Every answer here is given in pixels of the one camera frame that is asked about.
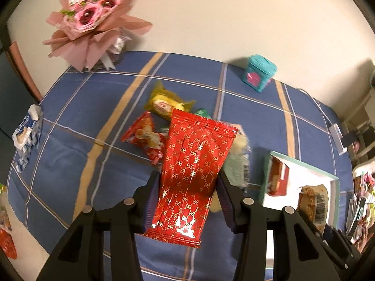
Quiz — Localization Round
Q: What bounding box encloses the blue plaid cloth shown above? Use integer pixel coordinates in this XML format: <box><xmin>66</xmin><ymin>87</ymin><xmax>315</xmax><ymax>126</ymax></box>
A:
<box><xmin>7</xmin><ymin>51</ymin><xmax>356</xmax><ymax>281</ymax></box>

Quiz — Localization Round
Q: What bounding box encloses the blue white snack packet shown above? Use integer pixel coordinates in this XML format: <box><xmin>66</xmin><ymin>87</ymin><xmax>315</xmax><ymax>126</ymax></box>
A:
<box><xmin>12</xmin><ymin>104</ymin><xmax>44</xmax><ymax>173</ymax></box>

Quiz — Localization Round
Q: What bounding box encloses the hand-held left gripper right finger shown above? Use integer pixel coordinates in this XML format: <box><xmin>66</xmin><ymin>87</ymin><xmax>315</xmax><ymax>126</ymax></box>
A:
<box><xmin>217</xmin><ymin>170</ymin><xmax>343</xmax><ymax>281</ymax></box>

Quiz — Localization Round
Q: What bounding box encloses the red box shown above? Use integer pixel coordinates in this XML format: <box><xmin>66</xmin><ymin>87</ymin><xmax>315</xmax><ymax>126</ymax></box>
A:
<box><xmin>268</xmin><ymin>157</ymin><xmax>290</xmax><ymax>196</ymax></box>

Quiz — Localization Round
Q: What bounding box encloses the red patterned bag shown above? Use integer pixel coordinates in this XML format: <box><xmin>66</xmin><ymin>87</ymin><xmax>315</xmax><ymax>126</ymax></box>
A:
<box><xmin>0</xmin><ymin>228</ymin><xmax>17</xmax><ymax>259</ymax></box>

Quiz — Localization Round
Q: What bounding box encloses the barcoded snack packet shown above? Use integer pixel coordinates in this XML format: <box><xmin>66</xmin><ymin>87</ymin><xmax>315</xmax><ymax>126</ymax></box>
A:
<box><xmin>297</xmin><ymin>184</ymin><xmax>329</xmax><ymax>232</ymax></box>

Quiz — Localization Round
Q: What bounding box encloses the yellow snack packet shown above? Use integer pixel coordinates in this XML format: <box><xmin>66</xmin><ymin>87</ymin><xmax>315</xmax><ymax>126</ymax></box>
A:
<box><xmin>146</xmin><ymin>82</ymin><xmax>197</xmax><ymax>122</ymax></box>

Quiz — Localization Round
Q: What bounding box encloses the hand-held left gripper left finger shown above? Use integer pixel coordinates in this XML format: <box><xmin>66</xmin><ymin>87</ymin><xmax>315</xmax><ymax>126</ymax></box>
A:
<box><xmin>37</xmin><ymin>170</ymin><xmax>160</xmax><ymax>281</ymax></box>

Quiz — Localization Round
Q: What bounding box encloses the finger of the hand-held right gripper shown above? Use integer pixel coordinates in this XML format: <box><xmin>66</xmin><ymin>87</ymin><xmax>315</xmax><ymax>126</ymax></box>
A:
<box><xmin>322</xmin><ymin>225</ymin><xmax>362</xmax><ymax>270</ymax></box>

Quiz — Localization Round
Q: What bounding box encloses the white power strip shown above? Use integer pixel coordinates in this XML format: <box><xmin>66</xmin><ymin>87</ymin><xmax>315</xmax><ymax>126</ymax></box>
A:
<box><xmin>329</xmin><ymin>124</ymin><xmax>348</xmax><ymax>155</ymax></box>

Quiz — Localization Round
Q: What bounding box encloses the white tray with teal rim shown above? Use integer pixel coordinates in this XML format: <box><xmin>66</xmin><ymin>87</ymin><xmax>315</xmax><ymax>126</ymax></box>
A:
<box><xmin>258</xmin><ymin>151</ymin><xmax>340</xmax><ymax>232</ymax></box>

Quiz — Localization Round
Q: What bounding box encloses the red cartoon snack packet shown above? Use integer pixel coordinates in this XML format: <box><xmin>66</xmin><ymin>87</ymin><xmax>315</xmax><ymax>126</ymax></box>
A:
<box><xmin>121</xmin><ymin>111</ymin><xmax>169</xmax><ymax>167</ymax></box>

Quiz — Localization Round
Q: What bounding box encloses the teal house-shaped box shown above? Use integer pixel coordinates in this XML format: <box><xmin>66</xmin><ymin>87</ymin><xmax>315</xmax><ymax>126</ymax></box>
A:
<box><xmin>241</xmin><ymin>54</ymin><xmax>278</xmax><ymax>92</ymax></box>

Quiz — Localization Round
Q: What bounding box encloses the clear round pastry packet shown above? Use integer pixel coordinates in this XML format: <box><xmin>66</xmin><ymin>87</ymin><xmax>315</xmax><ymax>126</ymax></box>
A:
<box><xmin>211</xmin><ymin>123</ymin><xmax>252</xmax><ymax>214</ymax></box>

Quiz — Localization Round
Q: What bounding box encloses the red gold-patterned snack packet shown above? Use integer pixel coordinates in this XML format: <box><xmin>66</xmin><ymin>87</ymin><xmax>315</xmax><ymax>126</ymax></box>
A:
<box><xmin>143</xmin><ymin>108</ymin><xmax>238</xmax><ymax>249</ymax></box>

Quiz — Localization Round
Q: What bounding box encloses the pink flower bouquet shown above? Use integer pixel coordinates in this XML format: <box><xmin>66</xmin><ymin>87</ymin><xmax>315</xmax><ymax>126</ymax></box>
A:
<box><xmin>42</xmin><ymin>0</ymin><xmax>153</xmax><ymax>72</ymax></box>

